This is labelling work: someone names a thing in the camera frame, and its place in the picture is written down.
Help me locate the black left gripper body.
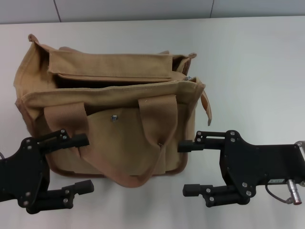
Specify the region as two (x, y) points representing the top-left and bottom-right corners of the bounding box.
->
(0, 137), (52, 214)

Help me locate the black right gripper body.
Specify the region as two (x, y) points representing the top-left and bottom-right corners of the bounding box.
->
(220, 130), (305, 206)

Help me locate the khaki canvas food bag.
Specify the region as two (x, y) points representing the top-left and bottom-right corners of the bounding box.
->
(13, 33), (213, 190)

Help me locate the right gripper silver plug cable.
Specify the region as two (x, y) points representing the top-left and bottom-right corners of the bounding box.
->
(264, 180), (302, 206)

